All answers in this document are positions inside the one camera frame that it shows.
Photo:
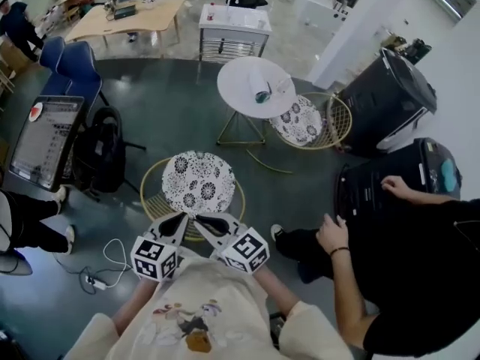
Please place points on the gold curved metal rod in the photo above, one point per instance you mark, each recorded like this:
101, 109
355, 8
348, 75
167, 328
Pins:
268, 165

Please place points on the white round table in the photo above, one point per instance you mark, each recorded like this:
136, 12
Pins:
240, 77

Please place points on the red heart sticker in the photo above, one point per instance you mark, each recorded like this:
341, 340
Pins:
36, 111

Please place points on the person's right forearm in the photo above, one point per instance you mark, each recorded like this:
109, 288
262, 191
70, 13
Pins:
277, 291

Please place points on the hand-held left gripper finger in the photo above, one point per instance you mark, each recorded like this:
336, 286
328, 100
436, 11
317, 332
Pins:
183, 234
157, 230

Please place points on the white box appliance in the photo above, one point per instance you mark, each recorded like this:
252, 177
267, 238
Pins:
318, 9

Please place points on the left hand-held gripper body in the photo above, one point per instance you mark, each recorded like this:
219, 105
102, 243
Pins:
152, 257

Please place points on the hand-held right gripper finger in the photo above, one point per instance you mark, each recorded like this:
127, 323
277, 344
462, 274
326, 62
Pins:
212, 240
231, 228

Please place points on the white roll with teal end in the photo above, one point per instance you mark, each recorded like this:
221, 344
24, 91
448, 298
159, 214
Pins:
260, 83

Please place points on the person's cream printed shirt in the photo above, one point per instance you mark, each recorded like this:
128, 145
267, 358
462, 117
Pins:
210, 287

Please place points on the white cup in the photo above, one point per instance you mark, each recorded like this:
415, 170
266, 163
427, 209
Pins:
261, 23

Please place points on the light wooden table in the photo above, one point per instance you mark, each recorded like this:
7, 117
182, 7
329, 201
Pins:
157, 17

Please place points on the small red capped bottle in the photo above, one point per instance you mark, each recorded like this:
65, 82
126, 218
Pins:
212, 10

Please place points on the black box device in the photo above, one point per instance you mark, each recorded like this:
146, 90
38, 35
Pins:
125, 12

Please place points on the person's left forearm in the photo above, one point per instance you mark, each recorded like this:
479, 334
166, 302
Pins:
131, 302

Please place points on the white sink cabinet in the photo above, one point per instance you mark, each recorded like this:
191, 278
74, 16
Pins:
232, 32

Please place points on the black wrist band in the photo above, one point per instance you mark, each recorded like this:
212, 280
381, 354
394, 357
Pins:
339, 251

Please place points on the black framed monitor screen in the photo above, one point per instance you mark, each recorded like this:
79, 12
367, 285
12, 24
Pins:
45, 141

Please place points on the clear glass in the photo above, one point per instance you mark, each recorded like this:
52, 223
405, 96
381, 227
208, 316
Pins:
285, 84

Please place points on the small metal robot arm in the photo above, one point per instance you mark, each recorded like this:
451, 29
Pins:
111, 0

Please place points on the blue upholstered chair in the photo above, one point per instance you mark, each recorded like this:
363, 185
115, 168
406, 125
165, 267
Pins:
52, 54
80, 69

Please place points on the black backpack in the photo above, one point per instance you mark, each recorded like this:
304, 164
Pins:
99, 152

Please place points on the white power strip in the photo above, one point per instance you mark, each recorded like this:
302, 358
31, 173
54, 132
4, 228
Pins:
96, 282

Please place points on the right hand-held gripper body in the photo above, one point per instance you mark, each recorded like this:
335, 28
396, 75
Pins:
245, 249

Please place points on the large black machine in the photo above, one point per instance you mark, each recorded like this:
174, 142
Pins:
375, 189
386, 103

